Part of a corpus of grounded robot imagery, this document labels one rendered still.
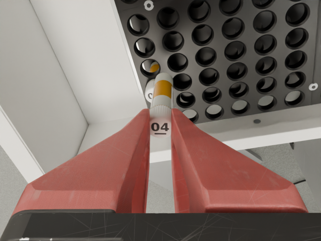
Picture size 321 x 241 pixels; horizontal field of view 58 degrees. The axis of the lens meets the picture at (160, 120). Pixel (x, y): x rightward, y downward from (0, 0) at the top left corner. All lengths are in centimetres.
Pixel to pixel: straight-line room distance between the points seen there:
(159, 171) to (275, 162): 58
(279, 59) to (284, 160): 139
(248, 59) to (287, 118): 8
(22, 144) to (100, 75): 10
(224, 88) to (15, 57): 14
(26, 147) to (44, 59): 8
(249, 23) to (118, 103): 15
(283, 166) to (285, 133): 137
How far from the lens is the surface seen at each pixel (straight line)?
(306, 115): 26
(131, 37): 18
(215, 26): 18
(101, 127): 29
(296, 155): 81
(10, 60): 22
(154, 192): 167
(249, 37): 19
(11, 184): 186
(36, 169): 23
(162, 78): 16
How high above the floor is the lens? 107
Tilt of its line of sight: 54 degrees down
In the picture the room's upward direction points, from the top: 176 degrees counter-clockwise
